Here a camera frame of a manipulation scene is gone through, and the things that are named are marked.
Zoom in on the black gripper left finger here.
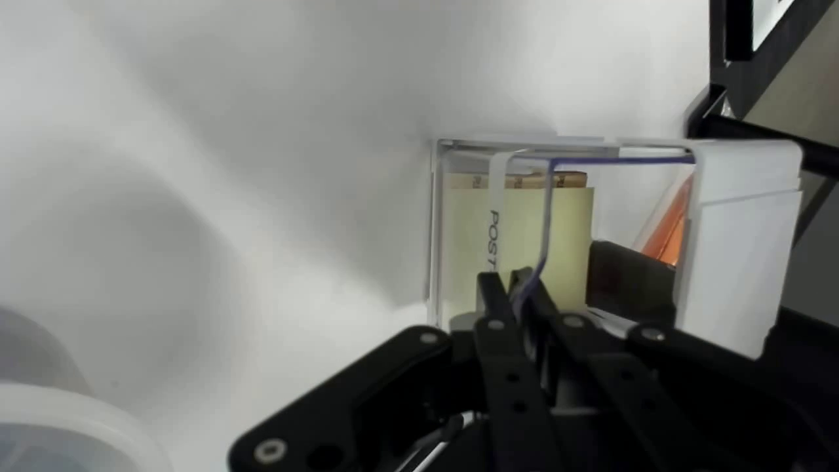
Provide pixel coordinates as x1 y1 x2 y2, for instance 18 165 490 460
473 270 564 472

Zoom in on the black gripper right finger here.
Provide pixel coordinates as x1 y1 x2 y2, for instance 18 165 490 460
512 266 703 472

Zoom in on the white square box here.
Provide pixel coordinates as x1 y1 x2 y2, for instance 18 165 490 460
428 135 806 363

